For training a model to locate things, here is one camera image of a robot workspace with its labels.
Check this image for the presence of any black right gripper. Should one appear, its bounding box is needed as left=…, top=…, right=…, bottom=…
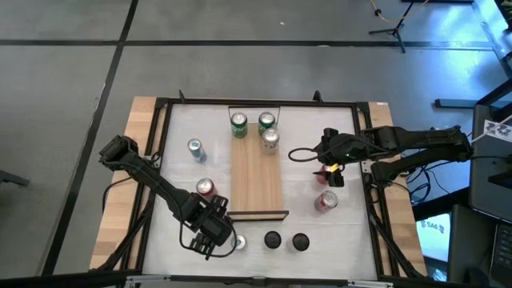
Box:
left=312, top=126, right=371, bottom=189

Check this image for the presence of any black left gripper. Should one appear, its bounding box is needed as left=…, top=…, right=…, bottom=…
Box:
left=182, top=194, right=237, bottom=257

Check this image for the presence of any red Coke Zero can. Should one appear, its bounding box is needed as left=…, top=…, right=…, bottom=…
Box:
left=315, top=163, right=333, bottom=186
left=195, top=178, right=219, bottom=201

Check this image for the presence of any red Coca-Cola can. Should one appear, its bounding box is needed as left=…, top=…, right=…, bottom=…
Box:
left=314, top=190, right=340, bottom=214

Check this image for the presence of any black can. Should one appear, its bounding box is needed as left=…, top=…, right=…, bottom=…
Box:
left=263, top=230, right=282, bottom=250

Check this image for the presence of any silver Diet Coke can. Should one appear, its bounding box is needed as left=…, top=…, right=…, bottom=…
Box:
left=262, top=127, right=281, bottom=156

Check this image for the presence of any green Sprite can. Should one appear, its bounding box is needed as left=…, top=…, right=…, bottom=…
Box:
left=258, top=111, right=277, bottom=135
left=230, top=112, right=249, bottom=140

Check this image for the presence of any wooden tray board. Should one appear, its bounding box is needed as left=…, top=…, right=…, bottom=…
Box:
left=225, top=106, right=290, bottom=223

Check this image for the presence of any white SA6 sign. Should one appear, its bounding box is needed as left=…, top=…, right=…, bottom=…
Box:
left=415, top=213, right=452, bottom=263

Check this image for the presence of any black stand base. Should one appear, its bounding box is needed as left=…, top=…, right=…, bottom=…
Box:
left=434, top=78, right=512, bottom=110

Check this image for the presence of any dark grey desk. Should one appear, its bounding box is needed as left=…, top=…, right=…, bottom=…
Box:
left=446, top=202, right=512, bottom=288

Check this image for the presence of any black tripod stand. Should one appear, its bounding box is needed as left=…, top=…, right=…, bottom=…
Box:
left=368, top=0, right=417, bottom=54

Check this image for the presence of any dark grey equipment cabinet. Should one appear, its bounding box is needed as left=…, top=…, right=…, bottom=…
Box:
left=468, top=102, right=512, bottom=224

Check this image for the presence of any white fiducial tag sheet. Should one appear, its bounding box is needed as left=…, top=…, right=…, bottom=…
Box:
left=482, top=118, right=512, bottom=144

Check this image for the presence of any black keyboard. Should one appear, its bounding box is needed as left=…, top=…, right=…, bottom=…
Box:
left=490, top=222, right=512, bottom=287

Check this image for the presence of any dark stand leg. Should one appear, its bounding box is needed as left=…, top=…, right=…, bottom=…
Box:
left=0, top=169, right=31, bottom=187

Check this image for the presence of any grey metal truss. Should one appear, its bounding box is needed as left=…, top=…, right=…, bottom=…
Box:
left=471, top=0, right=512, bottom=79

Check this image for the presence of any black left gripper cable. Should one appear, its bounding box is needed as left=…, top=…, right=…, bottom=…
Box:
left=178, top=222, right=238, bottom=260

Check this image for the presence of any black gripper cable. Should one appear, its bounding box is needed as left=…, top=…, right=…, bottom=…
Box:
left=287, top=146, right=323, bottom=163
left=178, top=222, right=238, bottom=260

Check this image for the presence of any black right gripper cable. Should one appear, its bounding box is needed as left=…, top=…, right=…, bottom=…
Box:
left=287, top=146, right=323, bottom=163

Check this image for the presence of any silver camera mount bar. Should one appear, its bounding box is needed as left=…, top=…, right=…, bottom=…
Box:
left=125, top=274, right=395, bottom=288

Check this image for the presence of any black arm base cable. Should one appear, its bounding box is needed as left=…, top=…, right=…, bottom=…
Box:
left=101, top=175, right=135, bottom=213

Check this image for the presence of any black aluminium table frame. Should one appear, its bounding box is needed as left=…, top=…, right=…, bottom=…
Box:
left=90, top=90, right=428, bottom=288

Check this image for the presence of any white cable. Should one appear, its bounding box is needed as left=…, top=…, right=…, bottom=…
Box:
left=474, top=114, right=512, bottom=142

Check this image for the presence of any yellow cable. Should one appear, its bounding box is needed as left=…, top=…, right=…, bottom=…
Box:
left=368, top=0, right=431, bottom=24

